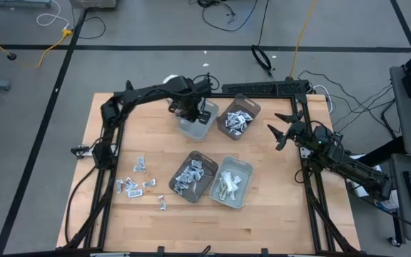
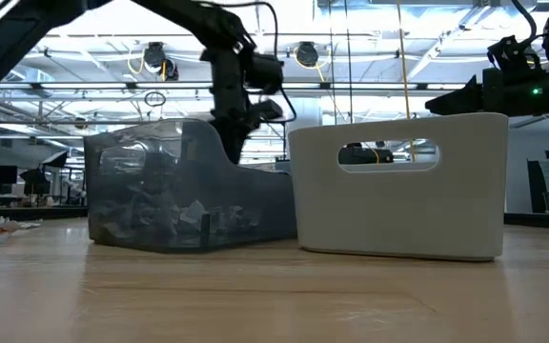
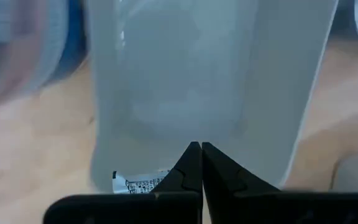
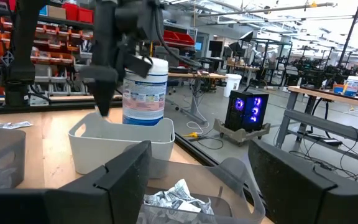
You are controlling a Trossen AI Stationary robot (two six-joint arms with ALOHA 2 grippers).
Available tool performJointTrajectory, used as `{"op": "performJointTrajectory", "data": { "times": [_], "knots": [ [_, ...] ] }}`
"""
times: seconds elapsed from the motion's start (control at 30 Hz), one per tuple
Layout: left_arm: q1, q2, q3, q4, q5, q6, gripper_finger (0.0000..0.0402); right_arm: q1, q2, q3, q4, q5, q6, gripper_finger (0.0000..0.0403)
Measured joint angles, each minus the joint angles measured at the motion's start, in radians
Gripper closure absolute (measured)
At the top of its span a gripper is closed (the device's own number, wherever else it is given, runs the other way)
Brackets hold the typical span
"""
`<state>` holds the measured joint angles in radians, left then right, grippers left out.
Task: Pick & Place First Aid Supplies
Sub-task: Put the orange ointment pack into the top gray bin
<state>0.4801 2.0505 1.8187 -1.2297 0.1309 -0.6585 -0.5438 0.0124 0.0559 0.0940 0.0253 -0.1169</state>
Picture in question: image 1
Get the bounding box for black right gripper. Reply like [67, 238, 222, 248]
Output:
[266, 110, 317, 151]

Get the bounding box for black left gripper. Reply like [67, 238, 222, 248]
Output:
[169, 75, 214, 125]

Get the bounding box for light grey plastic bin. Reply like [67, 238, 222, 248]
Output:
[209, 155, 255, 209]
[176, 99, 220, 142]

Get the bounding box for translucent brown plastic bin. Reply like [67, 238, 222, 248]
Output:
[215, 93, 262, 141]
[168, 150, 220, 204]

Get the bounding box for white wipes canister blue label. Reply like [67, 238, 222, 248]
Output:
[162, 74, 181, 86]

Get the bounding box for black desk crossbar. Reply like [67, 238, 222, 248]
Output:
[355, 135, 406, 168]

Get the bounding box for small white wipes canister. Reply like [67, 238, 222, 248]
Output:
[375, 199, 401, 212]

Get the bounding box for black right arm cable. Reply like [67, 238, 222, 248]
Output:
[293, 166, 313, 185]

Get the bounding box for white floor cable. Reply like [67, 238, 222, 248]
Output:
[311, 84, 334, 114]
[36, 0, 71, 30]

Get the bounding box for black coiled cable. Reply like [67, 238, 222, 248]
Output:
[250, 0, 275, 79]

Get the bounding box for yellow hanging cable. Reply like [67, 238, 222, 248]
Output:
[289, 0, 318, 79]

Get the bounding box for thin black floor cable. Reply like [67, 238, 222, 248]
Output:
[189, 0, 260, 34]
[297, 69, 397, 140]
[72, 6, 107, 40]

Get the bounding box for yellow cable with plug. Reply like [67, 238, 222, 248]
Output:
[0, 26, 74, 69]

